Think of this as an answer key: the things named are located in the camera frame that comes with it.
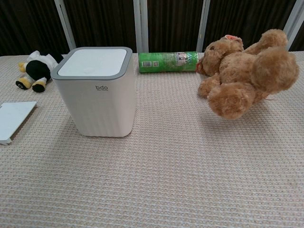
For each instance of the white open-lid bin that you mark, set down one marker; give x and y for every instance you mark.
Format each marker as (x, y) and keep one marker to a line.
(95, 107)

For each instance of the black white penguin plush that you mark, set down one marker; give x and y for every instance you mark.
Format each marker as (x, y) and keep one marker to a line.
(35, 67)

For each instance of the beige woven tablecloth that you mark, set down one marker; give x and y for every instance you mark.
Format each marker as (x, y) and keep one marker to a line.
(166, 166)

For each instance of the green chips can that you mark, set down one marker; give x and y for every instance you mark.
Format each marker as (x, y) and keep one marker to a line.
(164, 63)

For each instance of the white flat plastic panel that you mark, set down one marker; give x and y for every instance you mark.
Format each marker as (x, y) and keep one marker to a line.
(14, 118)

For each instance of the white metal frame post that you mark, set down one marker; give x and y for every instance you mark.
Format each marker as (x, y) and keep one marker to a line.
(294, 16)
(140, 23)
(64, 21)
(204, 23)

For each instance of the brown teddy bear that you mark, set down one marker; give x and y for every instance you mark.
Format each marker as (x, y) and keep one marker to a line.
(249, 71)

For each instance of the white plastic hinged lid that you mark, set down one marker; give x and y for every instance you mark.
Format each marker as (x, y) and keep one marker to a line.
(90, 61)

